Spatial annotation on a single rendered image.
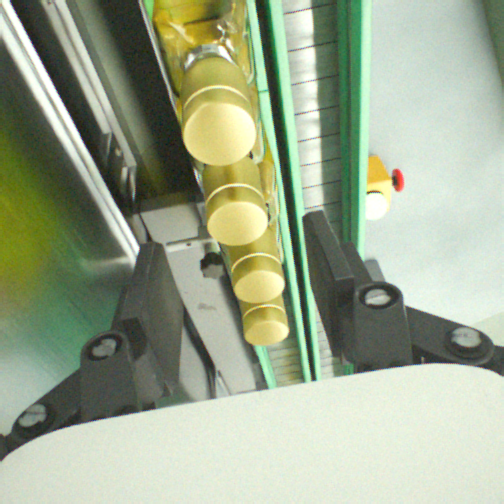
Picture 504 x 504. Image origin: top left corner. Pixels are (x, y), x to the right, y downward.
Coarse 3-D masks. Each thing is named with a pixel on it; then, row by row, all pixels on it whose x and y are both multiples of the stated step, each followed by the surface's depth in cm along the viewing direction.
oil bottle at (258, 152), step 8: (256, 88) 29; (256, 96) 28; (176, 104) 29; (256, 104) 28; (176, 112) 29; (256, 112) 28; (256, 120) 28; (256, 136) 29; (264, 136) 30; (256, 144) 29; (264, 144) 30; (256, 152) 29; (264, 152) 30; (192, 160) 30; (256, 160) 30; (200, 168) 30
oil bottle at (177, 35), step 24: (168, 0) 25; (192, 0) 24; (216, 0) 24; (240, 0) 24; (168, 24) 23; (192, 24) 23; (216, 24) 23; (240, 24) 24; (168, 48) 24; (192, 48) 23; (240, 48) 24; (168, 72) 25
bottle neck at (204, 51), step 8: (200, 48) 23; (208, 48) 23; (216, 48) 23; (224, 48) 23; (192, 56) 23; (200, 56) 22; (208, 56) 22; (216, 56) 22; (224, 56) 23; (232, 56) 24; (184, 64) 24; (192, 64) 22; (184, 72) 24
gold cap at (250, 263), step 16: (256, 240) 29; (272, 240) 30; (240, 256) 28; (256, 256) 28; (272, 256) 28; (240, 272) 28; (256, 272) 27; (272, 272) 27; (240, 288) 28; (256, 288) 28; (272, 288) 29
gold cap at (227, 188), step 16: (240, 160) 25; (208, 176) 25; (224, 176) 24; (240, 176) 24; (256, 176) 25; (208, 192) 24; (224, 192) 23; (240, 192) 23; (256, 192) 24; (208, 208) 24; (224, 208) 23; (240, 208) 23; (256, 208) 23; (208, 224) 24; (224, 224) 24; (240, 224) 24; (256, 224) 24; (224, 240) 25; (240, 240) 25
